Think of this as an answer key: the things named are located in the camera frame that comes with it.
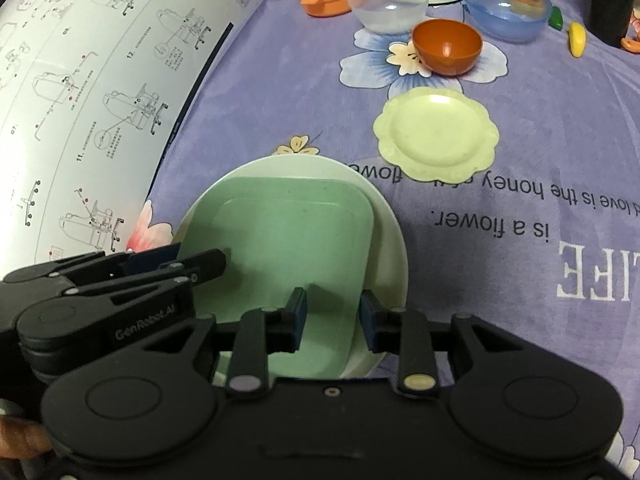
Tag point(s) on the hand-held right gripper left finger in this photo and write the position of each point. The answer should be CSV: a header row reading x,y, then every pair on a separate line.
x,y
299,327

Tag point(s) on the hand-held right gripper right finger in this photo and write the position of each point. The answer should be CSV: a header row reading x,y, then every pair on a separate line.
x,y
369,327

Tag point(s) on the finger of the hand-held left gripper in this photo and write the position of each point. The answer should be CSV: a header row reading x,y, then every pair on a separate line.
x,y
205,265
150,256

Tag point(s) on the green square plate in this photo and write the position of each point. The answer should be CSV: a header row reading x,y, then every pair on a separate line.
x,y
280,240

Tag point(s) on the white round plate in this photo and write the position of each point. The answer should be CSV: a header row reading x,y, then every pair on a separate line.
x,y
392,240

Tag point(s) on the pale yellow scalloped plate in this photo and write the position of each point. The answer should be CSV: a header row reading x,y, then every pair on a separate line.
x,y
435,132

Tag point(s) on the orange bowl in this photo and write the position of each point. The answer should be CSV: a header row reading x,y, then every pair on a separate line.
x,y
450,55

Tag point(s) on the clear plastic bowl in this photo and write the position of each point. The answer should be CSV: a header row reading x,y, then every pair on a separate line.
x,y
385,15

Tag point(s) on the blue plastic bowl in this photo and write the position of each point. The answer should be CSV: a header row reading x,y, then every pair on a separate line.
x,y
500,17

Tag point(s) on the person's left hand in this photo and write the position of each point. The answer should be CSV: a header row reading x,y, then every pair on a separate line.
x,y
20,435

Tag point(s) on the purple floral tablecloth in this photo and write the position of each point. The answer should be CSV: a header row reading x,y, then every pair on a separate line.
x,y
500,270

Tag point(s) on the white instruction sheet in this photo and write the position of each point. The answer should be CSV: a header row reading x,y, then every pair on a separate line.
x,y
75,110

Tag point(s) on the small yellow toy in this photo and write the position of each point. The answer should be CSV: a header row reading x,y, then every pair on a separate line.
x,y
577,40

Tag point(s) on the small green toy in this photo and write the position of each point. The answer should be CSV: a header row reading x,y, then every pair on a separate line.
x,y
556,19

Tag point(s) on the black cylindrical flask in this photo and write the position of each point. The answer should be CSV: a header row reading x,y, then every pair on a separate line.
x,y
610,0

